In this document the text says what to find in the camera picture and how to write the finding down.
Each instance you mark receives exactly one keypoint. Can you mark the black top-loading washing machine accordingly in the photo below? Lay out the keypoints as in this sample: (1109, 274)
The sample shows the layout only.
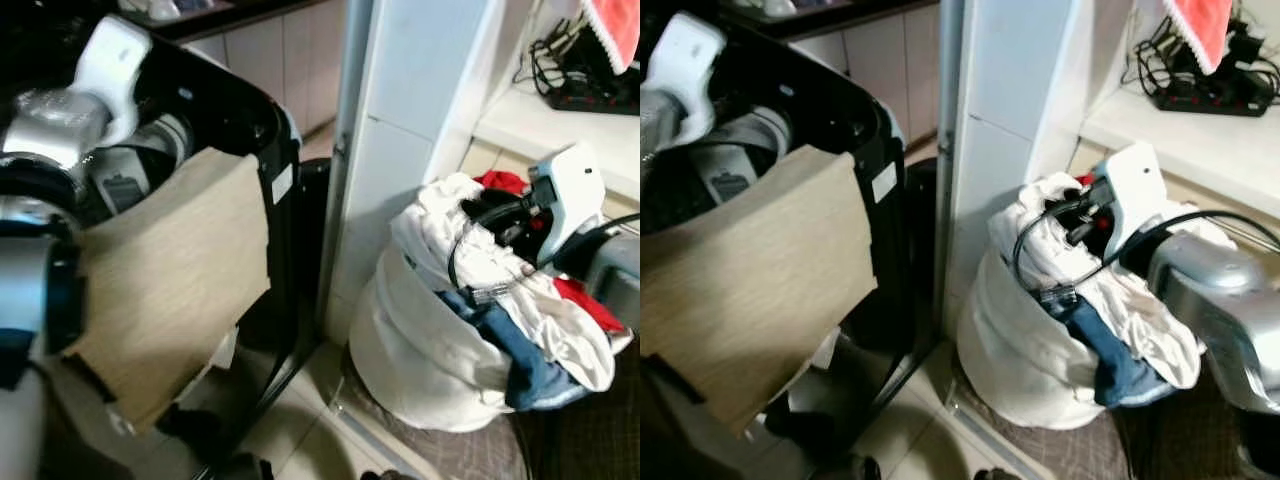
(860, 100)
(230, 110)

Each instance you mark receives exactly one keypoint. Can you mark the white garment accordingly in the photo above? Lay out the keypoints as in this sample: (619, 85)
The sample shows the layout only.
(1040, 235)
(430, 235)

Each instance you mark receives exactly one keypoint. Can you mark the red garment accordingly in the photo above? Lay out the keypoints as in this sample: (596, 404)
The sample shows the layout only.
(1085, 181)
(592, 305)

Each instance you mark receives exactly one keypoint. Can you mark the red hanging cloth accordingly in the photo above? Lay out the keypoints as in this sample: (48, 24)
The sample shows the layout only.
(620, 25)
(1200, 25)

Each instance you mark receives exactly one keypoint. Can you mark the white fabric laundry hamper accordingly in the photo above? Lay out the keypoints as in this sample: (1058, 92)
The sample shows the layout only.
(410, 350)
(1010, 350)

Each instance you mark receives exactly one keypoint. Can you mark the black power strip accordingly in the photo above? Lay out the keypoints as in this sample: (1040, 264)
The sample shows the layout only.
(1210, 103)
(590, 100)

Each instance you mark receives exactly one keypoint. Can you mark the beige cloth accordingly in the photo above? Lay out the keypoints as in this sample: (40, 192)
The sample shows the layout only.
(760, 290)
(170, 280)

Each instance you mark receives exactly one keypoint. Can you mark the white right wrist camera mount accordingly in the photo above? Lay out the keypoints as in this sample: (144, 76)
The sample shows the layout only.
(575, 190)
(1135, 190)

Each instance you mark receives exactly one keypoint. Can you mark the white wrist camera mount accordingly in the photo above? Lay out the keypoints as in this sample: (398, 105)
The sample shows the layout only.
(575, 190)
(120, 60)
(690, 55)
(1135, 190)

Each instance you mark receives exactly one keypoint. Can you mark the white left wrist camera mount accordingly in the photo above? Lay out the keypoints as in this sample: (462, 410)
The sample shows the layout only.
(120, 60)
(690, 55)

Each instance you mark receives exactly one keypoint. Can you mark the white shelf unit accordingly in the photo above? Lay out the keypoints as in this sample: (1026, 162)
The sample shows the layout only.
(420, 70)
(1020, 70)

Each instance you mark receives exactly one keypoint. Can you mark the blue jeans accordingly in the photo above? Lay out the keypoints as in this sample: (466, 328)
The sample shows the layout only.
(1115, 365)
(530, 370)

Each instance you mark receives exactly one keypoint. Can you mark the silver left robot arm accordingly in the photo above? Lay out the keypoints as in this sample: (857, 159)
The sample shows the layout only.
(658, 120)
(45, 125)

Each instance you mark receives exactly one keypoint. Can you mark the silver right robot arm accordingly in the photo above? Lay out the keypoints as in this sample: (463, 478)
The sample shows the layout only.
(615, 270)
(1220, 290)

